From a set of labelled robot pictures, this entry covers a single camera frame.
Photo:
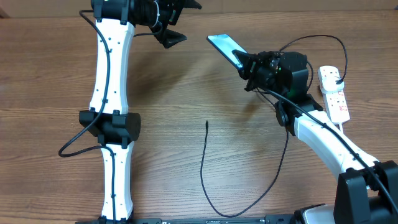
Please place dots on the Samsung Galaxy smartphone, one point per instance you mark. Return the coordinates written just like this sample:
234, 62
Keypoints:
225, 45

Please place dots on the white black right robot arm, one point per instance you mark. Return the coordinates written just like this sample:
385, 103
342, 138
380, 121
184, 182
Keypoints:
367, 189

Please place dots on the white power extension strip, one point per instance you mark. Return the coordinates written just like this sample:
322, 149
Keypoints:
335, 103

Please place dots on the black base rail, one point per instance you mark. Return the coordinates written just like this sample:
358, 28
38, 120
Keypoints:
268, 219

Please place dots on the white USB charger plug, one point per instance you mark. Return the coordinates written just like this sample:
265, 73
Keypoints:
329, 84

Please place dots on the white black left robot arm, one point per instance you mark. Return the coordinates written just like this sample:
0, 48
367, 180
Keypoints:
108, 117

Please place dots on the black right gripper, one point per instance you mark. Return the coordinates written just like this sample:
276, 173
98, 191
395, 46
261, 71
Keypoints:
252, 62

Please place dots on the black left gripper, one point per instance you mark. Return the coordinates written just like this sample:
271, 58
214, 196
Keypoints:
174, 10

